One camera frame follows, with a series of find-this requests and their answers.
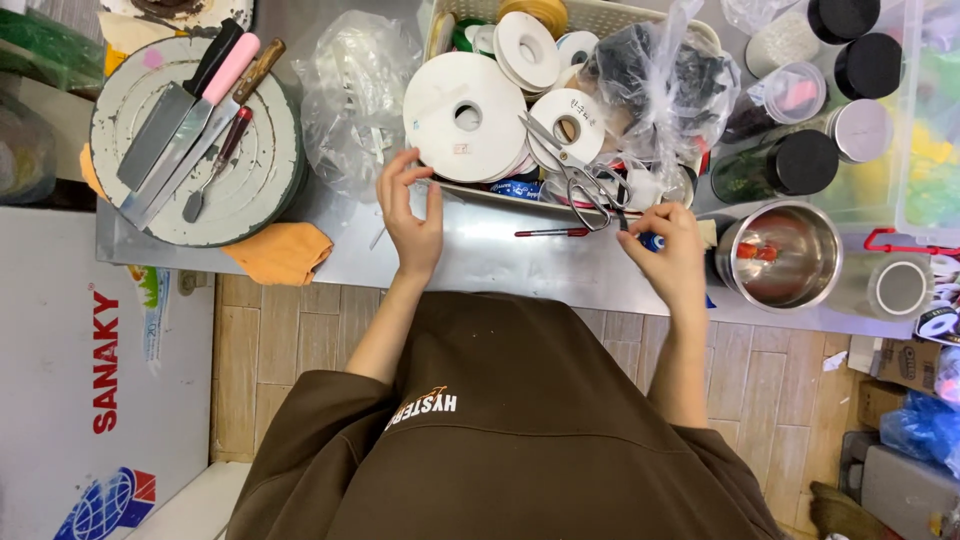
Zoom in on person's left hand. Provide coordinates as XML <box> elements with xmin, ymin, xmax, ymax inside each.
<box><xmin>375</xmin><ymin>147</ymin><xmax>445</xmax><ymax>287</ymax></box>

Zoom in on person's right hand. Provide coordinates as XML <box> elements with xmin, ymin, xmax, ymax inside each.
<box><xmin>616</xmin><ymin>201</ymin><xmax>711</xmax><ymax>309</ymax></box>

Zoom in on large white ribbon spool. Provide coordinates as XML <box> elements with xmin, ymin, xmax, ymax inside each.
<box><xmin>402</xmin><ymin>51</ymin><xmax>529</xmax><ymax>184</ymax></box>

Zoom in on silver scissors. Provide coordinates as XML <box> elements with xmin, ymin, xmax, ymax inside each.
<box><xmin>517</xmin><ymin>111</ymin><xmax>636</xmax><ymax>233</ymax></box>

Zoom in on orange cloth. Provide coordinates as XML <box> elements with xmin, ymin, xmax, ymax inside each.
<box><xmin>78</xmin><ymin>142</ymin><xmax>335</xmax><ymax>288</ymax></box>

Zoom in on crumpled clear plastic bag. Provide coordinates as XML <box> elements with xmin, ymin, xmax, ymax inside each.
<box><xmin>291</xmin><ymin>9</ymin><xmax>426</xmax><ymax>205</ymax></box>

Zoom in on round white cake turntable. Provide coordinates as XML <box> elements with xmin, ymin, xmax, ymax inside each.
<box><xmin>88</xmin><ymin>35</ymin><xmax>309</xmax><ymax>249</ymax></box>

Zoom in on black lidded green jar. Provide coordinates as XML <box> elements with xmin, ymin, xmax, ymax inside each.
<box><xmin>710</xmin><ymin>129</ymin><xmax>840</xmax><ymax>206</ymax></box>

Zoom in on white spool with handwriting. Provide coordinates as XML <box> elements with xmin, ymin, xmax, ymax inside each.
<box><xmin>527</xmin><ymin>88</ymin><xmax>607</xmax><ymax>173</ymax></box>

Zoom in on clear bag of dark ribbons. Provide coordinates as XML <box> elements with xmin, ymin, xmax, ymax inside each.
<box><xmin>581</xmin><ymin>0</ymin><xmax>741</xmax><ymax>198</ymax></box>

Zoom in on green ribbon spool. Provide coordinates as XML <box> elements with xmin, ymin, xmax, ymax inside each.
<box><xmin>452</xmin><ymin>16</ymin><xmax>489</xmax><ymax>54</ymax></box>

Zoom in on clear lidded pink jar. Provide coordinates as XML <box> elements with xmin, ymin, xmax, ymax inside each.
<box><xmin>723</xmin><ymin>60</ymin><xmax>829</xmax><ymax>144</ymax></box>

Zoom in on medium white ribbon spool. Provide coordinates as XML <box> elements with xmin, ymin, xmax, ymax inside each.
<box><xmin>492</xmin><ymin>11</ymin><xmax>562</xmax><ymax>96</ymax></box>

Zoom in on silver lidded jar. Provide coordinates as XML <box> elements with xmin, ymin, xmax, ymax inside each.
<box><xmin>765</xmin><ymin>98</ymin><xmax>896</xmax><ymax>165</ymax></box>

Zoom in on red box latch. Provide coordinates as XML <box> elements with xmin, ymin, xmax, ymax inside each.
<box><xmin>862</xmin><ymin>228</ymin><xmax>960</xmax><ymax>258</ymax></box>

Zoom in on clear glass jar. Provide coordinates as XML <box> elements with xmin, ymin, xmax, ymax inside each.
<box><xmin>825</xmin><ymin>252</ymin><xmax>936</xmax><ymax>321</ymax></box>

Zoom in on small white blue spool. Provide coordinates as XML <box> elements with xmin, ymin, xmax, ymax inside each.
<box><xmin>556</xmin><ymin>30</ymin><xmax>600</xmax><ymax>71</ymax></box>

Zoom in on brown hooded sweatshirt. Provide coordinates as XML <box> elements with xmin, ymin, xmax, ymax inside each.
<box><xmin>225</xmin><ymin>291</ymin><xmax>789</xmax><ymax>540</ymax></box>

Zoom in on gold ribbon spool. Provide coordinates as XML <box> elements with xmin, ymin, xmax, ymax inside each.
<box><xmin>496</xmin><ymin>0</ymin><xmax>570</xmax><ymax>40</ymax></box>

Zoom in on plain cardboard box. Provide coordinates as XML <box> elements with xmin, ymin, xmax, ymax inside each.
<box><xmin>856</xmin><ymin>378</ymin><xmax>910</xmax><ymax>431</ymax></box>

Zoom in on cream plastic basket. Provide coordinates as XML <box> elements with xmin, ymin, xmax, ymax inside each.
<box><xmin>420</xmin><ymin>0</ymin><xmax>723</xmax><ymax>220</ymax></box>

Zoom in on printed cardboard box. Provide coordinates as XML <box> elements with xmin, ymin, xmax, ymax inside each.
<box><xmin>873</xmin><ymin>337</ymin><xmax>944</xmax><ymax>396</ymax></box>

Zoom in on black white tape rolls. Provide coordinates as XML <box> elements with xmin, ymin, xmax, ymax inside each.
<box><xmin>913</xmin><ymin>255</ymin><xmax>960</xmax><ymax>348</ymax></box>

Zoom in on clear plastic storage box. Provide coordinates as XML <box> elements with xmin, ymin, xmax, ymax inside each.
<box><xmin>810</xmin><ymin>0</ymin><xmax>960</xmax><ymax>249</ymax></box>

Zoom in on black lidded white sprinkles jar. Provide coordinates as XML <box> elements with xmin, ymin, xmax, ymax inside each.
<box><xmin>744</xmin><ymin>0</ymin><xmax>882</xmax><ymax>81</ymax></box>

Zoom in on blue plastic bag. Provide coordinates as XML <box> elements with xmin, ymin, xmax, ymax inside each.
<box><xmin>878</xmin><ymin>389</ymin><xmax>960</xmax><ymax>479</ymax></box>

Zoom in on chocolate smeared cake board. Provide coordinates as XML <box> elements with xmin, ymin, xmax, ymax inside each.
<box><xmin>97</xmin><ymin>0</ymin><xmax>257</xmax><ymax>36</ymax></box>

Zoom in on grey plastic crate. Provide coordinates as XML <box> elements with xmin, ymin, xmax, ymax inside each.
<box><xmin>838</xmin><ymin>430</ymin><xmax>960</xmax><ymax>540</ymax></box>

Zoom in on yellow paper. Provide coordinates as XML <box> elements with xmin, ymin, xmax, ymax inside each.
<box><xmin>96</xmin><ymin>11</ymin><xmax>190</xmax><ymax>78</ymax></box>

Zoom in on white chest freezer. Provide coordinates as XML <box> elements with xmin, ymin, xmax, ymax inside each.
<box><xmin>0</xmin><ymin>205</ymin><xmax>220</xmax><ymax>540</ymax></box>

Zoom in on green plastic bag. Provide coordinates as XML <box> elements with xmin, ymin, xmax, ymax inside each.
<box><xmin>0</xmin><ymin>6</ymin><xmax>107</xmax><ymax>100</ymax></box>

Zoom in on red handled palette knife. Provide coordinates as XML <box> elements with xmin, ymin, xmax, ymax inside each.
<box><xmin>182</xmin><ymin>105</ymin><xmax>255</xmax><ymax>225</ymax></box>

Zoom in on wooden handled long spatula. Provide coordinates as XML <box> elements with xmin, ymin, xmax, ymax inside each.
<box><xmin>138</xmin><ymin>37</ymin><xmax>288</xmax><ymax>232</ymax></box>

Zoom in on pink handled knife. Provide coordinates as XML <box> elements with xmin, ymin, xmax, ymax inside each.
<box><xmin>118</xmin><ymin>32</ymin><xmax>262</xmax><ymax>220</ymax></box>

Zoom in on black handled cleaver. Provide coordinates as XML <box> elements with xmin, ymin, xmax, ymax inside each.
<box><xmin>116</xmin><ymin>18</ymin><xmax>246</xmax><ymax>193</ymax></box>

